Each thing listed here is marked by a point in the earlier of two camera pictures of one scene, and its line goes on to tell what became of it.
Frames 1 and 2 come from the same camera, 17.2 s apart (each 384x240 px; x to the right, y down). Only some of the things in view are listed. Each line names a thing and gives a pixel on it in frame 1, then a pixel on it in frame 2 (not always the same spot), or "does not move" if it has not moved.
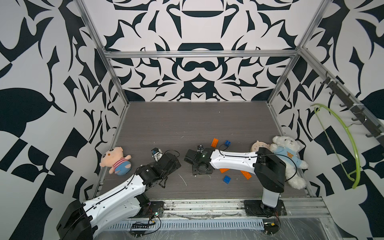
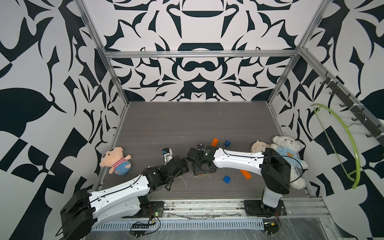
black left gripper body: [177, 165] -> [186, 169]
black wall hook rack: [371, 125] does not move
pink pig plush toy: [113, 157] does not move
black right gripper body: [196, 171] does not move
